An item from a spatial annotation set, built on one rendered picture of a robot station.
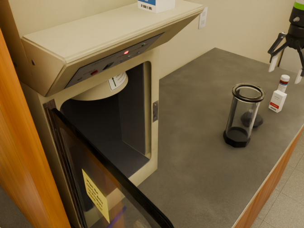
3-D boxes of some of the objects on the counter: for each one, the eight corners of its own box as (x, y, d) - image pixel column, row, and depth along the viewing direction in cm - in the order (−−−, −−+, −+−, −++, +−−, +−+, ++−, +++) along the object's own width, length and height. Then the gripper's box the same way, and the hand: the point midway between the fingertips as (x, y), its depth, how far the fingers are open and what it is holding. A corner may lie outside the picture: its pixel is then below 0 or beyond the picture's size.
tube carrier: (217, 137, 103) (226, 91, 90) (231, 124, 110) (241, 79, 96) (242, 150, 97) (256, 103, 84) (255, 136, 104) (270, 90, 91)
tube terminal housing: (35, 185, 87) (-103, -136, 40) (110, 136, 106) (77, -121, 59) (81, 235, 73) (-45, -159, 26) (158, 168, 92) (163, -130, 45)
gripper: (267, 16, 102) (254, 68, 115) (330, 35, 86) (306, 92, 100) (278, 13, 105) (264, 63, 119) (340, 30, 90) (316, 86, 103)
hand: (284, 73), depth 108 cm, fingers open, 11 cm apart
